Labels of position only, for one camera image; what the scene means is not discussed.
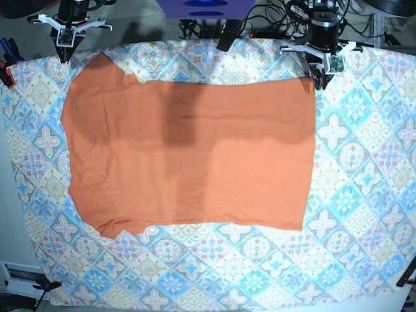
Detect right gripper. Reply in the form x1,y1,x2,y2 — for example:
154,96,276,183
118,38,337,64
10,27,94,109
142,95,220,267
58,6,88,64

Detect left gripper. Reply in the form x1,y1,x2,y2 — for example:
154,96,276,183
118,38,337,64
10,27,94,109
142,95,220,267
307,19,339,90

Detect orange T-shirt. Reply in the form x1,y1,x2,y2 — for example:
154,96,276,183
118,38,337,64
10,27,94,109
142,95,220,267
60,54,315,239

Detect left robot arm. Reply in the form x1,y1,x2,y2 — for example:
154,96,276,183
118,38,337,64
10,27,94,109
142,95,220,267
285,1,347,90

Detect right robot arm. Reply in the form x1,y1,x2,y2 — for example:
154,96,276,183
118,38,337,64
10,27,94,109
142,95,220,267
54,1,116,64

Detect red black clamp left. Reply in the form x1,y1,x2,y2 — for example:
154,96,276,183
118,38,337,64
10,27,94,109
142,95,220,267
1,38,24,89

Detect patterned blue tablecloth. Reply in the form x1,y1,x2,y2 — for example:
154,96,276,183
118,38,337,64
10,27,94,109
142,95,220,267
1,47,415,311

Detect black clamp bottom right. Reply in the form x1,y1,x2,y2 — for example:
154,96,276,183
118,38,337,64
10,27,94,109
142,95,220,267
396,266,415,287

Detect blue clamp bottom left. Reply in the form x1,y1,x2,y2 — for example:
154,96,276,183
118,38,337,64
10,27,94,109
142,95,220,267
32,281,62,312

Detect power strip with red switch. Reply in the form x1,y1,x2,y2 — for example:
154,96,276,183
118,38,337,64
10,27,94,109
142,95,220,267
240,29,261,39

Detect black strap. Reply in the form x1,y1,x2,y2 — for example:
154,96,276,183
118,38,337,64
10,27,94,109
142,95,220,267
216,18,244,53

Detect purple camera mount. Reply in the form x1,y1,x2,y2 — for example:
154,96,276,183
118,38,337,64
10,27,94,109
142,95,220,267
156,0,255,20

